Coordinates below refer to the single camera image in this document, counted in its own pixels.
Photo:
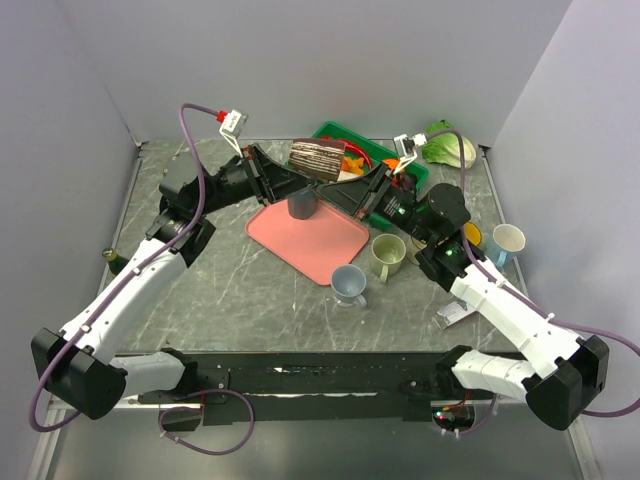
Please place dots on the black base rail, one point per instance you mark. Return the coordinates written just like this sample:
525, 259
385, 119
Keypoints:
297, 386

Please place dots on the green glass bottle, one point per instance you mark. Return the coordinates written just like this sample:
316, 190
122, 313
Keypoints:
116, 262

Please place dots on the red chili pepper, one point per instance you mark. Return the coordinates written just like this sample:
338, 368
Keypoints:
357, 152

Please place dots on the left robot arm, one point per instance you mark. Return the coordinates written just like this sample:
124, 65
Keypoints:
78, 364

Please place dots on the light green mug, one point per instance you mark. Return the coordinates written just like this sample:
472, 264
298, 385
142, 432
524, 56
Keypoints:
387, 253

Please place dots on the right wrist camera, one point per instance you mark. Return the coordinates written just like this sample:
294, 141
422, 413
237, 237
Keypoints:
407, 149

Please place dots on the yellow mug black handle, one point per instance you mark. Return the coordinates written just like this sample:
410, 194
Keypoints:
473, 234

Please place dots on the cream mug black handle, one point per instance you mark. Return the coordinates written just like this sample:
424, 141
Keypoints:
414, 246

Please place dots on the lettuce head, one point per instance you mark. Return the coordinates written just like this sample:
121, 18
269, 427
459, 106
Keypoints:
444, 149

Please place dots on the dark blue-grey mug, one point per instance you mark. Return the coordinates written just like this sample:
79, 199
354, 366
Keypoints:
301, 205

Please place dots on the pink tray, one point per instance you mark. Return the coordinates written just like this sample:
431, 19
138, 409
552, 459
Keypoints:
315, 246

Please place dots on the grey mug pink rim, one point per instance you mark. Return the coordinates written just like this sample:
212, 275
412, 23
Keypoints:
348, 283

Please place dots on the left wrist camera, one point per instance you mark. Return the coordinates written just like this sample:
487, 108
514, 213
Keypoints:
231, 125

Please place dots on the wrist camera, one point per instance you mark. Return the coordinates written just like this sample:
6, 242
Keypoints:
231, 125
407, 149

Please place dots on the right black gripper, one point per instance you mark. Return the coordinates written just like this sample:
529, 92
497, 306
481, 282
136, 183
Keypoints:
356, 196

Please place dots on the orange fruit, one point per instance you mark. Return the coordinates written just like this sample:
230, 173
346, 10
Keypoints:
391, 163

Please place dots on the orange yellow vegetable piece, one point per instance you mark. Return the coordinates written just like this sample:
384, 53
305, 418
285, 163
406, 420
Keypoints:
353, 165

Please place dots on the light blue mug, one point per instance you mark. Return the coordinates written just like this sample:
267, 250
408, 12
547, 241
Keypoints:
505, 243

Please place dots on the green plastic basket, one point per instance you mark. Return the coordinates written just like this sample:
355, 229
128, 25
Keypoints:
375, 151

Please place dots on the white printed card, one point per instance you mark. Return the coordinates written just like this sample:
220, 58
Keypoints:
452, 313

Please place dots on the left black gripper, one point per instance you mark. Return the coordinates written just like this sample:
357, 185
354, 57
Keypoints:
270, 181

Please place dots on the brown striped cup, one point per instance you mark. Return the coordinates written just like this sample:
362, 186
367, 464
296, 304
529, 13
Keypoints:
318, 158

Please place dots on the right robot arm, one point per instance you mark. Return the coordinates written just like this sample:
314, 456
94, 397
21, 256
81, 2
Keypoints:
560, 372

